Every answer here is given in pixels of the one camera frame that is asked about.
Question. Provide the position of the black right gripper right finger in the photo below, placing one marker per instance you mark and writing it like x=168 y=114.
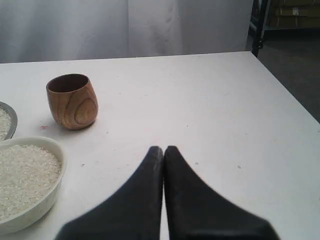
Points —
x=197 y=212

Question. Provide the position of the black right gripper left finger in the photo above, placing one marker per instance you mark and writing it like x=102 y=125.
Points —
x=133 y=212

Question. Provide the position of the brown wooden cup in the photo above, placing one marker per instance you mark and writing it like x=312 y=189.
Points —
x=72 y=101

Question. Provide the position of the white ceramic bowl with rice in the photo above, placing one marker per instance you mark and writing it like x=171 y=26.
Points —
x=31 y=171

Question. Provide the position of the steel plate with rice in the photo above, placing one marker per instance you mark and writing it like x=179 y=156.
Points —
x=8 y=121

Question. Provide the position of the white backdrop curtain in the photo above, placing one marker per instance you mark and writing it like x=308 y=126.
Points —
x=58 y=30

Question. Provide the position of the black metal shelf frame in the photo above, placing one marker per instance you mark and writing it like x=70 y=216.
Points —
x=282 y=15

